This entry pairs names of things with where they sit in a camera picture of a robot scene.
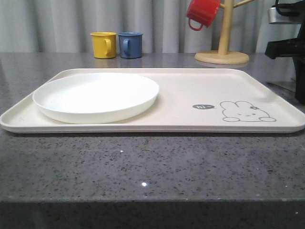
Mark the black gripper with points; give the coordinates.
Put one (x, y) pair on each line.
(290, 13)

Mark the wooden mug tree stand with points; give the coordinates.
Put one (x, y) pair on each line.
(223, 55)

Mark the yellow mug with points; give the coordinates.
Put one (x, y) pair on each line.
(104, 44)

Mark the blue mug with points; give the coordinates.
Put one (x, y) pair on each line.
(130, 44)

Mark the white round plate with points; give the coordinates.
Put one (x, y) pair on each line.
(95, 98)

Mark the grey window curtain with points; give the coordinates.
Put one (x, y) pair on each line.
(66, 25)

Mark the red mug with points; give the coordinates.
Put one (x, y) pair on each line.
(202, 12)

